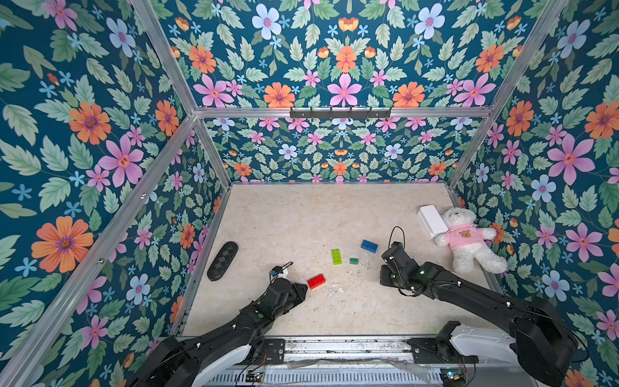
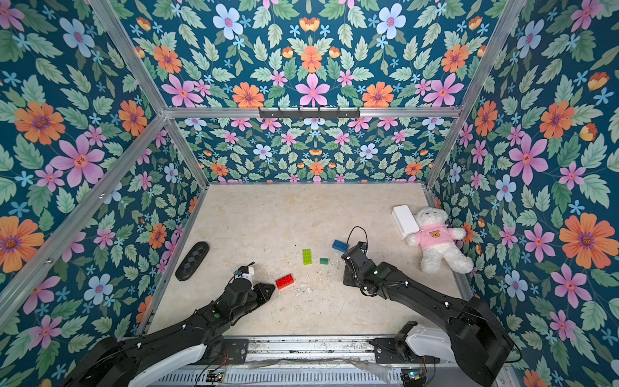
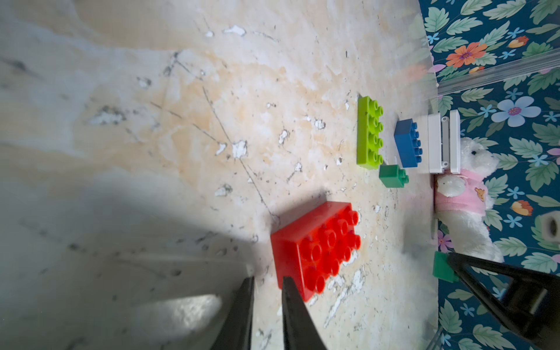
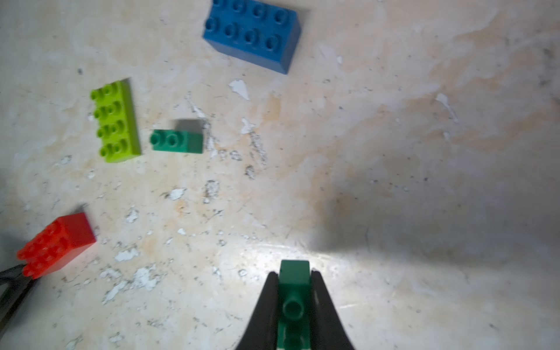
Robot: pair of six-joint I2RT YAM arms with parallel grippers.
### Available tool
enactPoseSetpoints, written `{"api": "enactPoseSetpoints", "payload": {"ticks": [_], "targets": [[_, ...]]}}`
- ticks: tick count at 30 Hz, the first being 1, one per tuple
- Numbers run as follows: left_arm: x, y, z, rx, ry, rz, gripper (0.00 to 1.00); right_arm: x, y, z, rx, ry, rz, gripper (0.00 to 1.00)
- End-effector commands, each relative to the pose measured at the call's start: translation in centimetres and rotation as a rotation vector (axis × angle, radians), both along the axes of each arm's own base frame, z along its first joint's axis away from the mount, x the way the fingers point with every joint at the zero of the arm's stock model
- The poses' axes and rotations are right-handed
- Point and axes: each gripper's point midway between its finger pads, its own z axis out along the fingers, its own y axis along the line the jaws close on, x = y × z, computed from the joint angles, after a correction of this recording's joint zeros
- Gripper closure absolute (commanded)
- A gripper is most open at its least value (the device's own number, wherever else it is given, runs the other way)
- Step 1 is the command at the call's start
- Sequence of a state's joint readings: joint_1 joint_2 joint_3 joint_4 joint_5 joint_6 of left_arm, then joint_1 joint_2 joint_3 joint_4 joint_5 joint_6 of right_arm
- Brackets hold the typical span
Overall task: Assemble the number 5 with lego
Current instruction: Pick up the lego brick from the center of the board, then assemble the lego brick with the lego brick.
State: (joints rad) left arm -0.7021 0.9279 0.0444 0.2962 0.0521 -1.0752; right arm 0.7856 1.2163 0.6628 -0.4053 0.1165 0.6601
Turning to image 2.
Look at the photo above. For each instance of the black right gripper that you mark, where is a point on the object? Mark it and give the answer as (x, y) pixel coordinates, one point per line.
(355, 261)

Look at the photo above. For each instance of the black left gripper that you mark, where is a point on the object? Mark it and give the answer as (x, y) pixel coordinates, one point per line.
(260, 290)

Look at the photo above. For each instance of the blue lego brick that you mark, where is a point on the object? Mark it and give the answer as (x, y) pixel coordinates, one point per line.
(340, 246)

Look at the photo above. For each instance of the red lego brick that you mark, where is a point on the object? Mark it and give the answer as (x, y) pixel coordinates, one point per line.
(284, 281)

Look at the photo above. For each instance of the lime green lego brick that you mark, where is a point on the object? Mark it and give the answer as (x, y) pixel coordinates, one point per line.
(307, 257)

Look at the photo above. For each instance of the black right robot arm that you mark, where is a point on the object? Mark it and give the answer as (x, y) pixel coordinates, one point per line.
(479, 343)

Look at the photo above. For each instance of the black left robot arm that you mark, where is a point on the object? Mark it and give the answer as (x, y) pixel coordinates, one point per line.
(145, 359)

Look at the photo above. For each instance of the white rectangular box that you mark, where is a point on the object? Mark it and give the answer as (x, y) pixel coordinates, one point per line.
(405, 220)

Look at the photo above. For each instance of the black oval remote pad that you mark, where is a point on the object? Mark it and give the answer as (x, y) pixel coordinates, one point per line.
(192, 260)

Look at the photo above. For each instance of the white teddy bear pink shirt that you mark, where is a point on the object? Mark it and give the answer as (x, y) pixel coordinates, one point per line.
(437, 242)

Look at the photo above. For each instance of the left small circuit board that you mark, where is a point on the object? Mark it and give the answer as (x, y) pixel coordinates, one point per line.
(214, 377)

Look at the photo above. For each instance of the small circuit board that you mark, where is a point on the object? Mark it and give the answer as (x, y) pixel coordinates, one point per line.
(413, 378)
(214, 377)

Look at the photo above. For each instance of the right small circuit board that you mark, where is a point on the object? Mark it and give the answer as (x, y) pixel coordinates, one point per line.
(413, 378)

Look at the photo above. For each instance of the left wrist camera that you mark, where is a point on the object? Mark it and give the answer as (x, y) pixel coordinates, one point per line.
(246, 272)

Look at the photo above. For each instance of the aluminium front rail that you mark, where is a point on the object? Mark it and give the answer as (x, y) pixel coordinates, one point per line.
(423, 341)

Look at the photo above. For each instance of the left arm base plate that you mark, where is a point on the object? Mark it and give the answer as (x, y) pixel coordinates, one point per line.
(226, 350)

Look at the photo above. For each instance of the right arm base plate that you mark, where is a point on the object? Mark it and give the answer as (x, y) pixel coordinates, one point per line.
(390, 351)

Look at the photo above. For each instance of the black wall hook rail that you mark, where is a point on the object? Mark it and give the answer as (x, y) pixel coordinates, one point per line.
(309, 113)

